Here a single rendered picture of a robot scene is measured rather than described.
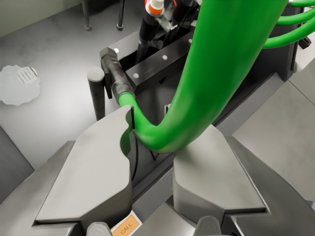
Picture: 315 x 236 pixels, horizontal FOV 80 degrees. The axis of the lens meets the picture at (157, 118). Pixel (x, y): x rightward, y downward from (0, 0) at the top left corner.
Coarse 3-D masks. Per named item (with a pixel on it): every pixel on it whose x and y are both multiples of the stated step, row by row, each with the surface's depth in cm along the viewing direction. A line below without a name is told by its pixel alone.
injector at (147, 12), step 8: (144, 16) 28; (152, 16) 27; (160, 16) 27; (144, 24) 29; (152, 24) 29; (144, 32) 31; (152, 32) 30; (144, 40) 33; (152, 40) 32; (160, 40) 31; (144, 48) 35; (160, 48) 32; (136, 56) 39; (144, 56) 38; (136, 64) 41
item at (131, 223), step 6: (132, 210) 34; (132, 216) 33; (126, 222) 33; (132, 222) 33; (138, 222) 33; (120, 228) 32; (126, 228) 32; (132, 228) 33; (114, 234) 32; (120, 234) 32; (126, 234) 32
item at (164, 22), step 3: (156, 18) 27; (162, 18) 28; (165, 18) 28; (159, 21) 27; (162, 21) 28; (165, 21) 28; (168, 21) 28; (162, 24) 27; (165, 24) 28; (168, 24) 28; (162, 27) 28; (165, 27) 27; (168, 27) 28; (171, 27) 28; (165, 30) 27; (168, 30) 28
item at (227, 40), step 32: (224, 0) 3; (256, 0) 3; (288, 0) 3; (224, 32) 3; (256, 32) 3; (192, 64) 4; (224, 64) 4; (128, 96) 16; (192, 96) 5; (224, 96) 4; (160, 128) 7; (192, 128) 6
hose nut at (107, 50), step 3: (105, 48) 23; (108, 48) 23; (102, 51) 23; (105, 51) 22; (108, 51) 22; (111, 51) 22; (114, 51) 23; (99, 54) 23; (102, 54) 22; (105, 54) 22; (114, 54) 22; (102, 57) 22; (117, 57) 23
